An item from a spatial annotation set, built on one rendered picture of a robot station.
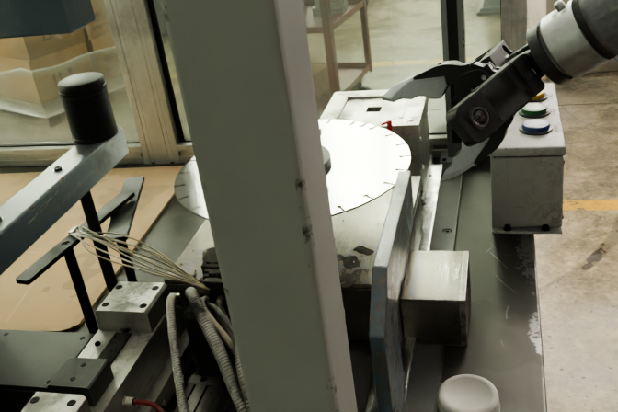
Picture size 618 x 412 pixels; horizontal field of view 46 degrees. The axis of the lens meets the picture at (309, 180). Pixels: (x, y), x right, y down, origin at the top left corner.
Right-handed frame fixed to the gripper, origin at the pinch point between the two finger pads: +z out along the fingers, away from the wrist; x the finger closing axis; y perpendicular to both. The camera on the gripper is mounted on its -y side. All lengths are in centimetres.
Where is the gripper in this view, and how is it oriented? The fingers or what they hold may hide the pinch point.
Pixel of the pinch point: (412, 140)
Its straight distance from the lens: 90.7
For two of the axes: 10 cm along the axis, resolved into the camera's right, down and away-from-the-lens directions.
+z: -6.5, 4.1, 6.4
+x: -6.0, -8.0, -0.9
